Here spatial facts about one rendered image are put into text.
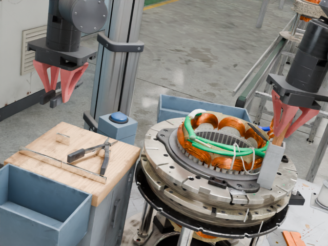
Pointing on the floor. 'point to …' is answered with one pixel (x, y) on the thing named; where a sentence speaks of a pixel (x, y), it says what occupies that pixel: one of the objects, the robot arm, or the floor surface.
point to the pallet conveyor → (255, 83)
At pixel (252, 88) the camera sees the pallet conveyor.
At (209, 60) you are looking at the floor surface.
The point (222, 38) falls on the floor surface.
